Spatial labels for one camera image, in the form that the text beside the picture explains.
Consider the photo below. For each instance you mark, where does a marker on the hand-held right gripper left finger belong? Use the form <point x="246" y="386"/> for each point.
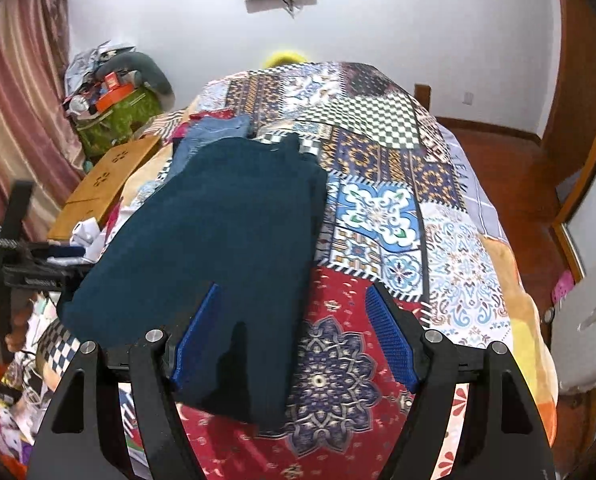
<point x="195" y="340"/>

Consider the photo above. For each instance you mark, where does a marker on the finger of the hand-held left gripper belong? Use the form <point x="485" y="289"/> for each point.
<point x="48" y="274"/>
<point x="58" y="252"/>

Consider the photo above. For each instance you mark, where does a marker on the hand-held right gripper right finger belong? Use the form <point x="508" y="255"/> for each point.
<point x="392" y="337"/>

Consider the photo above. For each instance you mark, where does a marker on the dark teal pants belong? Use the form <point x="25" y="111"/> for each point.
<point x="218" y="240"/>

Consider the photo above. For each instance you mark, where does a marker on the person's left hand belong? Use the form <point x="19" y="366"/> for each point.
<point x="17" y="327"/>

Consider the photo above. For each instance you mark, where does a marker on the wooden lap table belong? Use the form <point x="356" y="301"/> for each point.
<point x="108" y="180"/>

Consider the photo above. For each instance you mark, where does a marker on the patchwork printed blanket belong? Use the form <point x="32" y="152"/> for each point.
<point x="377" y="210"/>

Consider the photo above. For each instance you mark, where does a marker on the striped pink curtain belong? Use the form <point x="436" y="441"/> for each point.
<point x="18" y="85"/>

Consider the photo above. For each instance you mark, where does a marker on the green patterned storage box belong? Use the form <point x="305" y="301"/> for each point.
<point x="118" y="122"/>

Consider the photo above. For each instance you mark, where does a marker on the scattered clutter pile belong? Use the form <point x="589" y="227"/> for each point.
<point x="18" y="410"/>

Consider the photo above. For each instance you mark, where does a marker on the orange box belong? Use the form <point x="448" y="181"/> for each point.
<point x="115" y="97"/>

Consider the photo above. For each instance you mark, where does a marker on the small red box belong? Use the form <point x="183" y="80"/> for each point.
<point x="111" y="81"/>

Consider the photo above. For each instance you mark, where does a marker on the striped cloth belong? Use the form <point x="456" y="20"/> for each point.
<point x="165" y="125"/>

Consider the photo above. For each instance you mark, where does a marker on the heap of clothes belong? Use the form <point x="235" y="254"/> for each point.
<point x="90" y="62"/>

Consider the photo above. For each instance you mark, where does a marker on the pink slipper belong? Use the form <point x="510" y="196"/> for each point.
<point x="562" y="286"/>

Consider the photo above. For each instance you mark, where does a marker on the grey long pillow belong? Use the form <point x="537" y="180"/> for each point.
<point x="148" y="70"/>

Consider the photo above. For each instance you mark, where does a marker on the blue jeans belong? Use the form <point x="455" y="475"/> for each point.
<point x="213" y="132"/>

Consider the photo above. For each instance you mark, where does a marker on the yellow curved object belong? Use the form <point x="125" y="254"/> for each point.
<point x="285" y="57"/>

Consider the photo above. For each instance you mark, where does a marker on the wooden door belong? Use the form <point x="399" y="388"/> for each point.
<point x="582" y="85"/>

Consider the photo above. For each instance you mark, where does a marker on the wooden bed post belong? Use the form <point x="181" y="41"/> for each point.
<point x="421" y="96"/>

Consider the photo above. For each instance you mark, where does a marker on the white wall outlet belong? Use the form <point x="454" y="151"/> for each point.
<point x="468" y="98"/>

